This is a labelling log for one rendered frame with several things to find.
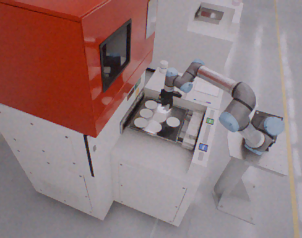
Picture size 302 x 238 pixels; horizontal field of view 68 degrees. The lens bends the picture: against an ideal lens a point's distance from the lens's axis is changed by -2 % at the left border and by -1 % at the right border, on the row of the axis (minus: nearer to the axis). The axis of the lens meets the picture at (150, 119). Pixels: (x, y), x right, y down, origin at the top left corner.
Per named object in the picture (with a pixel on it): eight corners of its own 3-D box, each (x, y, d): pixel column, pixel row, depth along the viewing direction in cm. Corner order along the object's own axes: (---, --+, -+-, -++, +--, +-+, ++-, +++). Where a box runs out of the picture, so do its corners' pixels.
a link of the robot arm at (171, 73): (173, 75, 138) (163, 69, 142) (171, 89, 146) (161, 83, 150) (182, 70, 143) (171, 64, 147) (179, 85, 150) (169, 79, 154)
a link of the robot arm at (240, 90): (264, 87, 108) (192, 54, 139) (250, 105, 109) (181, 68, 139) (267, 96, 117) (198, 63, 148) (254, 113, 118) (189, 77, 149)
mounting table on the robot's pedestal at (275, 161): (278, 141, 192) (286, 131, 183) (278, 185, 163) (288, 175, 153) (226, 124, 202) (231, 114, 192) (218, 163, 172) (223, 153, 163)
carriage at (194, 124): (181, 147, 159) (182, 144, 157) (192, 114, 184) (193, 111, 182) (192, 150, 158) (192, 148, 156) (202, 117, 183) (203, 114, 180)
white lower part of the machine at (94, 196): (38, 195, 213) (5, 141, 154) (84, 135, 268) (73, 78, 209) (104, 224, 199) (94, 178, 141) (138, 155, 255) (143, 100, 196)
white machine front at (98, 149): (91, 176, 141) (83, 135, 113) (140, 99, 196) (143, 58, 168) (95, 178, 141) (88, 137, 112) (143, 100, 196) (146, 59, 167)
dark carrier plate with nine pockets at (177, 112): (129, 126, 163) (129, 125, 163) (146, 98, 187) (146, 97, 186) (174, 141, 157) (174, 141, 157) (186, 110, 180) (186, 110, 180)
